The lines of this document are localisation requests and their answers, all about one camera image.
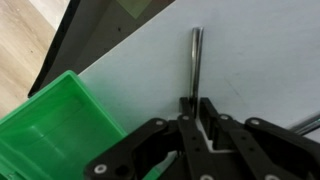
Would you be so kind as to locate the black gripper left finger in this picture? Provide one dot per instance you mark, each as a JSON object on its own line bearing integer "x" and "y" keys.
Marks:
{"x": 133, "y": 157}

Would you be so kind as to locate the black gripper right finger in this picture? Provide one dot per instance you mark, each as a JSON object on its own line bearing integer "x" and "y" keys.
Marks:
{"x": 265, "y": 150}

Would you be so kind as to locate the silver metal spoon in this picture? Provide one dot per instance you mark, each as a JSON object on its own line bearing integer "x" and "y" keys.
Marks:
{"x": 196, "y": 52}

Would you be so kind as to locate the green plastic lunch box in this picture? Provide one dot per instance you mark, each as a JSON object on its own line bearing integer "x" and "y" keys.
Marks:
{"x": 56, "y": 133}

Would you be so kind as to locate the white tv stand cabinet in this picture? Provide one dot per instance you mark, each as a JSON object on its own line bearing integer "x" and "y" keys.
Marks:
{"x": 260, "y": 58}

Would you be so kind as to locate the black open cabinet door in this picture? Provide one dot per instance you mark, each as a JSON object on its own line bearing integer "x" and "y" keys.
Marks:
{"x": 88, "y": 30}

